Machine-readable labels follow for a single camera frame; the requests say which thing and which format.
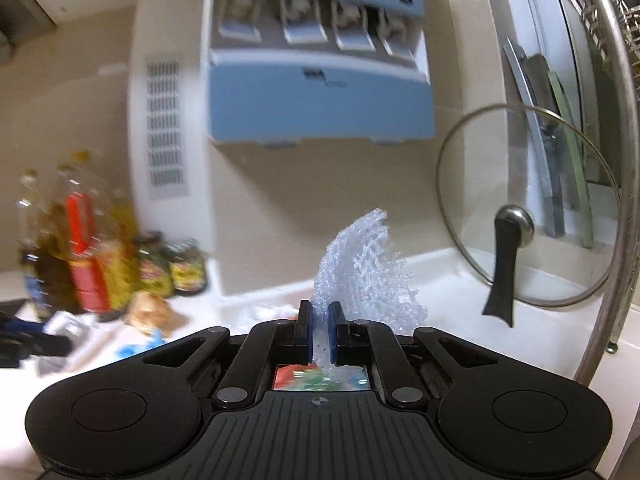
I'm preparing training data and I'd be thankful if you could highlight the white foam fruit net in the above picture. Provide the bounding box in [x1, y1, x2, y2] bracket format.
[311, 208, 427, 388]

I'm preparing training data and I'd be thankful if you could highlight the white wall vent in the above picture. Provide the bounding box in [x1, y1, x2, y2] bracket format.
[145, 53, 188, 200]

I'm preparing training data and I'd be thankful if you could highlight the crumpled beige plastic bag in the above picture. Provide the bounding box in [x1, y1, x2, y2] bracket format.
[125, 290, 189, 337]

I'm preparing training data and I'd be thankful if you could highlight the steel dish rack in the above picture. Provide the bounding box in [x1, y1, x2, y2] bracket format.
[541, 0, 640, 386]

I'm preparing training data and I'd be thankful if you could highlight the orange plastic bag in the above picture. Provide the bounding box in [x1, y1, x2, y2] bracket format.
[273, 364, 316, 391]

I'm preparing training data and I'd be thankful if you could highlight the crumpled blue glove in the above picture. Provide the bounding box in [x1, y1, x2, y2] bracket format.
[115, 330, 166, 360]

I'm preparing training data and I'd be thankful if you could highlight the oil bottle red handle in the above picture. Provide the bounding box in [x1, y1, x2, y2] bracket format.
[63, 150, 134, 322]

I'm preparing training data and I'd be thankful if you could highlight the glass pot lid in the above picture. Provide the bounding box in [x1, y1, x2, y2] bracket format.
[435, 104, 620, 326]

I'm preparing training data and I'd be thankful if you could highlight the dark soy sauce bottle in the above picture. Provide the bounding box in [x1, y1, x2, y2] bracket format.
[16, 169, 52, 323]

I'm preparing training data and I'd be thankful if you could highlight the cleaver knife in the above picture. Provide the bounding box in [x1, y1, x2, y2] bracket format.
[502, 38, 565, 238]

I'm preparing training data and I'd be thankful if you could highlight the sunflower oil bottle blue label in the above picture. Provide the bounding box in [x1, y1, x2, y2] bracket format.
[43, 164, 82, 314]

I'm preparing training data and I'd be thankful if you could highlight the white green medicine box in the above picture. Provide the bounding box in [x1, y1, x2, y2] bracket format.
[36, 311, 101, 377]

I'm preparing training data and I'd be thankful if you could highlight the sauce jar yellow label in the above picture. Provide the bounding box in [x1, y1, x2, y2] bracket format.
[165, 238, 208, 296]

